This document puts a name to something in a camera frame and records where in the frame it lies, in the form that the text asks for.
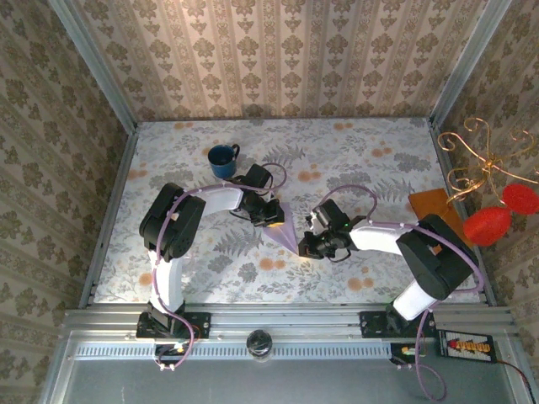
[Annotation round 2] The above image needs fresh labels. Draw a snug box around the lavender paper sheet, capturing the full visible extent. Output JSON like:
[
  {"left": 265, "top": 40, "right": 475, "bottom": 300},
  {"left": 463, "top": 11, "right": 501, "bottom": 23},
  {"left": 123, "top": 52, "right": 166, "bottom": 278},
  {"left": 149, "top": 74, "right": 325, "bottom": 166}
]
[{"left": 263, "top": 201, "right": 299, "bottom": 254}]

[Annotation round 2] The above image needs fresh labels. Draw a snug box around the dark blue mug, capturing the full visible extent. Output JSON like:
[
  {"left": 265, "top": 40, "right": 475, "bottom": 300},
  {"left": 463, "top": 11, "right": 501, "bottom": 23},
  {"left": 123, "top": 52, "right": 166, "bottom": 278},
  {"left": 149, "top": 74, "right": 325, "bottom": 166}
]
[{"left": 207, "top": 143, "right": 241, "bottom": 179}]

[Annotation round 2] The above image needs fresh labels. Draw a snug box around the brown wooden board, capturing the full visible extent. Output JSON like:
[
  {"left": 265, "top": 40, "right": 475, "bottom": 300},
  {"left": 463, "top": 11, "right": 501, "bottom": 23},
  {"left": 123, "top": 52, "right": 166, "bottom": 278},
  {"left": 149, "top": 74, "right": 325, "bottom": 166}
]
[{"left": 407, "top": 188, "right": 475, "bottom": 249}]

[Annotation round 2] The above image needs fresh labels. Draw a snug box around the black round knob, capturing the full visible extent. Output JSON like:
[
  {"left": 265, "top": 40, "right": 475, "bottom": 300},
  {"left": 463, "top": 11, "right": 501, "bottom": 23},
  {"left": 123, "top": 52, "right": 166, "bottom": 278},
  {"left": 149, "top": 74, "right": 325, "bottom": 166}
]
[{"left": 246, "top": 329, "right": 274, "bottom": 363}]

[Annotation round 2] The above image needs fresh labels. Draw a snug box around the small black circuit board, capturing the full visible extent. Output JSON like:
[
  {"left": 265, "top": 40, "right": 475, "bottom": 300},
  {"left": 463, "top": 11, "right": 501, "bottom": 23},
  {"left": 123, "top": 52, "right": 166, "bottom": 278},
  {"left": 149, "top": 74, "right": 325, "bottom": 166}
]
[
  {"left": 153, "top": 343, "right": 190, "bottom": 366},
  {"left": 389, "top": 343, "right": 426, "bottom": 365}
]

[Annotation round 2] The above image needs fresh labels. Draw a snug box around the large red egg ornament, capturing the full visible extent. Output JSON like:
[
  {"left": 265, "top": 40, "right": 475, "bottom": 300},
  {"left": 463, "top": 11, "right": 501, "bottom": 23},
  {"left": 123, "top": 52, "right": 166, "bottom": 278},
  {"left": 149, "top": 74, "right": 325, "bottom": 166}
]
[{"left": 462, "top": 205, "right": 513, "bottom": 247}]

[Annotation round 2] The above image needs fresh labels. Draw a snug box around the black power distribution board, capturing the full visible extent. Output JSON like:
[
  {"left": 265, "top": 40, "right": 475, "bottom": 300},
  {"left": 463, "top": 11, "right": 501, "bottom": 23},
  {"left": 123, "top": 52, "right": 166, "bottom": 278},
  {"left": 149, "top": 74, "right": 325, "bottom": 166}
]
[{"left": 437, "top": 329, "right": 496, "bottom": 364}]

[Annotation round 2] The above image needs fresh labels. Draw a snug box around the small red egg ornament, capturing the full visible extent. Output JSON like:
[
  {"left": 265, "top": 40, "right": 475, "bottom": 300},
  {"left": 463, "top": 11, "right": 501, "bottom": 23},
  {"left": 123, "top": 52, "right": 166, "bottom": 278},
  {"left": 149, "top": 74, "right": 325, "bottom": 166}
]
[{"left": 502, "top": 183, "right": 539, "bottom": 216}]

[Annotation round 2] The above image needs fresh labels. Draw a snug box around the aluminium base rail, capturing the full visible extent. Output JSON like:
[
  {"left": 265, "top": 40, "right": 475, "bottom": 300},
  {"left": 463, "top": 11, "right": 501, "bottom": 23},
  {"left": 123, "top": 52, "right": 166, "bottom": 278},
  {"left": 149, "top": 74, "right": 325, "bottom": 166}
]
[{"left": 62, "top": 306, "right": 517, "bottom": 340}]

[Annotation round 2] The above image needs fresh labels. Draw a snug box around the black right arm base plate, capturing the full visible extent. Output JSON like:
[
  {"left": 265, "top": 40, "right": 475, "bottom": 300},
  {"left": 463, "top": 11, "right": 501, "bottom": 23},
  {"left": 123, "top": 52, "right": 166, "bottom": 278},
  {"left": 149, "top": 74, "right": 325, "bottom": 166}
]
[{"left": 360, "top": 310, "right": 437, "bottom": 339}]

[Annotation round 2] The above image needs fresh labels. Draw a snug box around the grey slotted cable duct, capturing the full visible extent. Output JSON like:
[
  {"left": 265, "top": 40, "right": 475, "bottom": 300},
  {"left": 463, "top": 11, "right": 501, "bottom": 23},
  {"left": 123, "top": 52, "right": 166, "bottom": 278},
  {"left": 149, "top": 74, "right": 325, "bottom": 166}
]
[{"left": 73, "top": 341, "right": 392, "bottom": 361}]

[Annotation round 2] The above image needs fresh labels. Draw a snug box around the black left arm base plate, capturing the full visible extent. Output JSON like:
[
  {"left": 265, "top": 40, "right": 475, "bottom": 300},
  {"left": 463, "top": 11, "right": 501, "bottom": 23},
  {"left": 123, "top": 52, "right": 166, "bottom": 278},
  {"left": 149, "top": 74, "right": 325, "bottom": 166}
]
[{"left": 135, "top": 311, "right": 211, "bottom": 340}]

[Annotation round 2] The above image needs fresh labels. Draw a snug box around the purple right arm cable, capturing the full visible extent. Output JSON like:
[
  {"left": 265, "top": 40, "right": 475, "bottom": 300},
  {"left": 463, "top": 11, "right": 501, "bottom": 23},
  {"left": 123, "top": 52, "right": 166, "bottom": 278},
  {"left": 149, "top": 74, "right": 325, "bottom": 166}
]
[{"left": 322, "top": 183, "right": 484, "bottom": 401}]

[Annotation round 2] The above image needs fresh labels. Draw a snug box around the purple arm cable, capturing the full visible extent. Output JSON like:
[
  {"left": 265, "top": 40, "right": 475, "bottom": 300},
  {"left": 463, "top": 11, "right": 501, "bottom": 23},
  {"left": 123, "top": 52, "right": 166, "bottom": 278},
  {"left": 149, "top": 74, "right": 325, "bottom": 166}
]
[
  {"left": 152, "top": 162, "right": 289, "bottom": 374},
  {"left": 322, "top": 183, "right": 484, "bottom": 401}
]

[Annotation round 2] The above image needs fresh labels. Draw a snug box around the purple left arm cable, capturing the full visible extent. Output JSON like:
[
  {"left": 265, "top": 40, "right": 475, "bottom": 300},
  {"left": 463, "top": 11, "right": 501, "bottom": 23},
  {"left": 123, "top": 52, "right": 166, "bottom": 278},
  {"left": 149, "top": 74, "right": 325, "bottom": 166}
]
[{"left": 152, "top": 162, "right": 289, "bottom": 374}]

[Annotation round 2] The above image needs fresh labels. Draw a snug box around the aluminium frame side rail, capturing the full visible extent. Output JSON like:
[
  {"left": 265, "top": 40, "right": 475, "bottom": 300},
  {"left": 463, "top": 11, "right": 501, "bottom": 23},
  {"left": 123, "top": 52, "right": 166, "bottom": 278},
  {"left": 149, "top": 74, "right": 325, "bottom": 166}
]
[
  {"left": 427, "top": 117, "right": 499, "bottom": 307},
  {"left": 78, "top": 125, "right": 138, "bottom": 309}
]

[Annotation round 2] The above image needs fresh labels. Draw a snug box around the gold wire ornament stand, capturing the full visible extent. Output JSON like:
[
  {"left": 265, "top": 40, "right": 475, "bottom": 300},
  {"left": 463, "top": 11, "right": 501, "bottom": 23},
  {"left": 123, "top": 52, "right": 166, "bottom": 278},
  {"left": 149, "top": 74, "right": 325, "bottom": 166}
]
[{"left": 436, "top": 116, "right": 539, "bottom": 222}]

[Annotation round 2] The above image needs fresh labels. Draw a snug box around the red black wire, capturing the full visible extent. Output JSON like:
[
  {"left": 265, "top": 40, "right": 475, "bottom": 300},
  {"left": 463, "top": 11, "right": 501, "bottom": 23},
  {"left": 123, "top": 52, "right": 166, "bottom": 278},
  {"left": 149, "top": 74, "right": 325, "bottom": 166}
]
[{"left": 492, "top": 359, "right": 539, "bottom": 396}]

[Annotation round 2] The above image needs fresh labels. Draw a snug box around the aluminium frame post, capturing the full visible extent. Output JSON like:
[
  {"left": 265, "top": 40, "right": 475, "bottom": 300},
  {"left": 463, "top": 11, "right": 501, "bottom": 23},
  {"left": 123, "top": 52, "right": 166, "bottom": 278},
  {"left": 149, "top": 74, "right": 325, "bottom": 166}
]
[
  {"left": 429, "top": 0, "right": 513, "bottom": 127},
  {"left": 48, "top": 0, "right": 138, "bottom": 132}
]

